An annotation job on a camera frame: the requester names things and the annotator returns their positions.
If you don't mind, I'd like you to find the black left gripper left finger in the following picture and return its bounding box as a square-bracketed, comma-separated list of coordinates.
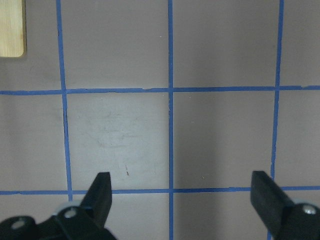
[79, 172, 112, 228]

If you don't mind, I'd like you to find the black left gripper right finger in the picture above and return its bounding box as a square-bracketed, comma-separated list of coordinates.
[250, 170, 294, 238]

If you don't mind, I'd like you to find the wooden cup stand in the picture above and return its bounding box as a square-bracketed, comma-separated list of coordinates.
[0, 0, 27, 58]

